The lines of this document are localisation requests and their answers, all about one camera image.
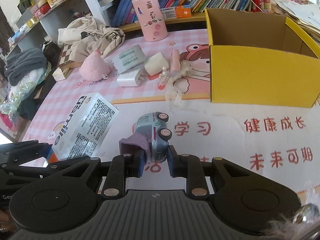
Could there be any white power adapter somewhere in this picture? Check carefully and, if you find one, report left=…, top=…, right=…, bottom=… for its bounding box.
left=117, top=68, right=146, bottom=87

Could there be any yellow cardboard box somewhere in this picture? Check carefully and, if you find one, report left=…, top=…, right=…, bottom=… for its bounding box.
left=205, top=8, right=319, bottom=108

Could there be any pearl lace hair accessory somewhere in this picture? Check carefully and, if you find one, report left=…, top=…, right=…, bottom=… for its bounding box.
left=157, top=60, right=192, bottom=105

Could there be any small white paper box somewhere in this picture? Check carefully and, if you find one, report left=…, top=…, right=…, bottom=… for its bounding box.
left=52, top=67, right=72, bottom=82

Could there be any beige hoodie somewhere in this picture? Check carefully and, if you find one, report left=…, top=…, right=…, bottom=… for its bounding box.
left=57, top=14, right=125, bottom=63

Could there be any pink checkered desk mat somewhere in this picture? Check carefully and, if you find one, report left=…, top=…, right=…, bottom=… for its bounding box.
left=22, top=28, right=320, bottom=201

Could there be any orange white small box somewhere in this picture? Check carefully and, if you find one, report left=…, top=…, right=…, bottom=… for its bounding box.
left=161, top=5, right=191, bottom=20

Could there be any pink tube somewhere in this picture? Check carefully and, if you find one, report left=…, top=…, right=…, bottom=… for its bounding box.
left=170, top=49, right=181, bottom=76

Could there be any white usmile toothpaste box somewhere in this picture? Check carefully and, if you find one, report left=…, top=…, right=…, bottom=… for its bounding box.
left=47, top=93, right=119, bottom=163

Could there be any white sponge block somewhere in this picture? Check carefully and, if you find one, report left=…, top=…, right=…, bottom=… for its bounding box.
left=144, top=52, right=169, bottom=76

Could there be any grey folded cloth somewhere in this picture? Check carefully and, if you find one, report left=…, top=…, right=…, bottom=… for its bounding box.
left=4, top=48, right=47, bottom=86

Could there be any clear tape roll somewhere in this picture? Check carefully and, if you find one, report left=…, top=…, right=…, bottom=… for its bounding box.
left=112, top=44, right=146, bottom=74

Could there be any pink plush toy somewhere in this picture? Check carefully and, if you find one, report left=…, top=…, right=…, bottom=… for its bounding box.
left=79, top=50, right=111, bottom=82

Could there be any blue toy car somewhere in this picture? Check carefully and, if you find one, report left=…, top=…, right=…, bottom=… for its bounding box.
left=119, top=112, right=172, bottom=163

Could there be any pink cylindrical container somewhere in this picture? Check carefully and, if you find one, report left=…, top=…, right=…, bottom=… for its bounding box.
left=132, top=0, right=168, bottom=42

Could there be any wooden chess board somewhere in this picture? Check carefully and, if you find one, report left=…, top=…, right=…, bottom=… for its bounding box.
left=58, top=44, right=82, bottom=70

